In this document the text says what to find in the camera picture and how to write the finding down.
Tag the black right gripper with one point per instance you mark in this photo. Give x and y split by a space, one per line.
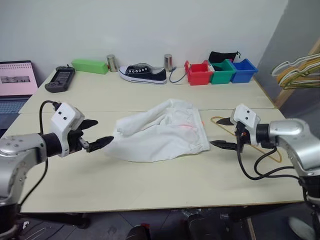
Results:
241 140

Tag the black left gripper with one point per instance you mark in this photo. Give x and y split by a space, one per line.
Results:
74 140

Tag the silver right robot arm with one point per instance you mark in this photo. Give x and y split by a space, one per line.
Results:
287 130

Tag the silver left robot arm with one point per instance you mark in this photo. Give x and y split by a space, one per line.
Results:
15 155

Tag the green plastic bin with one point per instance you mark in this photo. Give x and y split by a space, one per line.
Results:
220 78

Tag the blue plastic bin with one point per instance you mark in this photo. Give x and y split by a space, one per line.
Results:
241 76

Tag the red plastic bin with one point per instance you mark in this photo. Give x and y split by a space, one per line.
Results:
198 78

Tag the black handheld controller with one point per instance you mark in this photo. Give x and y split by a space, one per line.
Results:
60 80

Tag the green rectangular box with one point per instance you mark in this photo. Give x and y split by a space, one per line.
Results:
90 66

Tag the wooden clothes rack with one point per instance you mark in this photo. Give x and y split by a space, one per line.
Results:
285 96

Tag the silver metal can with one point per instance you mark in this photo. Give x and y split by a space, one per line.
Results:
168 63
112 63

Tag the black and white sneaker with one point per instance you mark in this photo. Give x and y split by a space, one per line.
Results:
150 75

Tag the bundle of clothes hangers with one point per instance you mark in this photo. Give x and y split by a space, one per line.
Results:
287 75

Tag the grey laptop with pink screen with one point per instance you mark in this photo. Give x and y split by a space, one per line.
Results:
15 80

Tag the dark rounded shape with red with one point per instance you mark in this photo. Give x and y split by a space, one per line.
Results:
138 233

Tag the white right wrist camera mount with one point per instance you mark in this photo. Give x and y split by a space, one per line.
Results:
246 115

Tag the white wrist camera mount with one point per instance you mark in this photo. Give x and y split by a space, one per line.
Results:
65 117
246 115

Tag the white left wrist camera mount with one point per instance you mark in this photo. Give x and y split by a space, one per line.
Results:
65 117

